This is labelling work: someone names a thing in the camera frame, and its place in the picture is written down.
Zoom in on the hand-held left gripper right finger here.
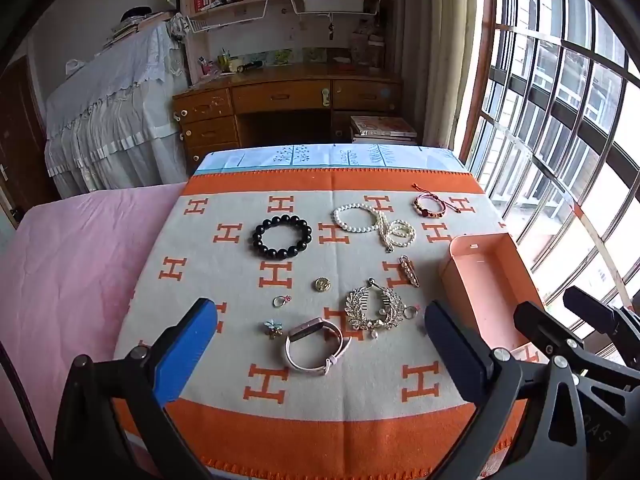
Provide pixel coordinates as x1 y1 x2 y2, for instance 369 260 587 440
424 300 593 480

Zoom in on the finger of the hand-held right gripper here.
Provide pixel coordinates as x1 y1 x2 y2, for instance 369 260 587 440
514 301 587 363
562 286 640 348

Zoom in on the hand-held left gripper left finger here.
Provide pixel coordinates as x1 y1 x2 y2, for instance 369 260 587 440
52 297 221 480

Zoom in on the pink cardboard box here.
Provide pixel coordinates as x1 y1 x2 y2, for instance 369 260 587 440
439 232 548 356

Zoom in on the pearl pin brooch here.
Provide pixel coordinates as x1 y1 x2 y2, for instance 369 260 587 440
397 255 422 288

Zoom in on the pink smartwatch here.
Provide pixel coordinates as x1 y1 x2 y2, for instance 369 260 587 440
284 317 353 377

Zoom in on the black bead bracelet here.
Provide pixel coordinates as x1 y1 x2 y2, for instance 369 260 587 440
252 214 313 261

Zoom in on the white pearl necklace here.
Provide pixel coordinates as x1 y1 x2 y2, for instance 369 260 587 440
332 202 417 253

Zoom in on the red string bracelet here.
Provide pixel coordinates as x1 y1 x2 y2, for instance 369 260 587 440
411 182 463 220

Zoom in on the orange and grey patterned blanket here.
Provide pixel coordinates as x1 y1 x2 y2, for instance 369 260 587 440
112 167 546 480

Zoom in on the pink bed sheet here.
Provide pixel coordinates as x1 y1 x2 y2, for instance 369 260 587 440
0 182 188 480

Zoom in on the light blue patterned cloth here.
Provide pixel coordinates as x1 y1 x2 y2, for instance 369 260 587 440
192 144 473 177

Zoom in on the metal window grille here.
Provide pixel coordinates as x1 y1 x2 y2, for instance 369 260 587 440
460 0 640 351

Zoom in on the stack of large books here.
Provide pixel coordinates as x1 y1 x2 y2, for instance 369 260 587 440
350 115 418 146

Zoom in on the wooden desk with drawers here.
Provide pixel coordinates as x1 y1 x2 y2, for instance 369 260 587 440
172 62 405 161

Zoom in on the dark wooden door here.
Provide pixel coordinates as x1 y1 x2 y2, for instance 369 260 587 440
0 55 57 221

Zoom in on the beige curtain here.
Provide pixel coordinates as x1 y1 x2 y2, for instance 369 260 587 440
400 0 496 151

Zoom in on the pile of books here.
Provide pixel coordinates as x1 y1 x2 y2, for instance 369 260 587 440
102 6 173 50

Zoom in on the white wire hanging rack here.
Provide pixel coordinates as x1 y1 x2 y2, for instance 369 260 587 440
187 0 268 34
289 0 382 17

